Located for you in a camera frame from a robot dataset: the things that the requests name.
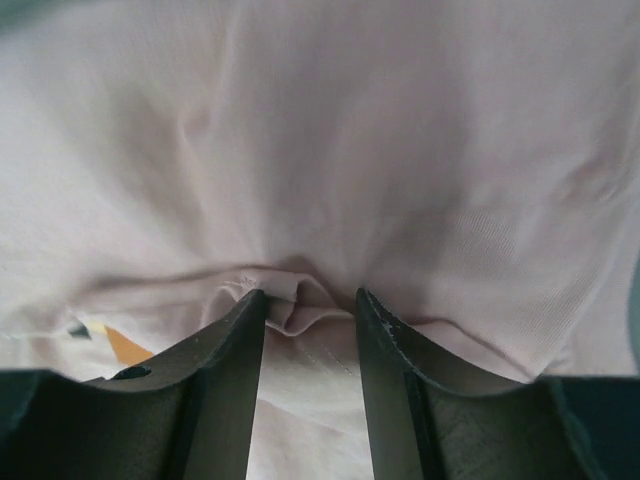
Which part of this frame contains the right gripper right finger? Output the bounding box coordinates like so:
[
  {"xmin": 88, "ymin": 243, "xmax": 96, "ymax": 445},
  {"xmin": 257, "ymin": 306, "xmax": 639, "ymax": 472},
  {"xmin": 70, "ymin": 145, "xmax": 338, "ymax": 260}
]
[{"xmin": 356, "ymin": 289, "xmax": 639, "ymax": 480}]

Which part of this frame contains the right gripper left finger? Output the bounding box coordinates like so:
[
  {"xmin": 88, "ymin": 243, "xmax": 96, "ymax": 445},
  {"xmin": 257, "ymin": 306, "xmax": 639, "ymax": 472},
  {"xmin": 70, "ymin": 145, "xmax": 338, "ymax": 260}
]
[{"xmin": 1, "ymin": 290, "xmax": 266, "ymax": 479}]

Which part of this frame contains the pink t shirt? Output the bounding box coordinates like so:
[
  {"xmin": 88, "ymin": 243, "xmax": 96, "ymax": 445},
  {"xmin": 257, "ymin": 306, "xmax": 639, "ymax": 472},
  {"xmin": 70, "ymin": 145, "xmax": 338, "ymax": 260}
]
[{"xmin": 1, "ymin": 1, "xmax": 639, "ymax": 479}]

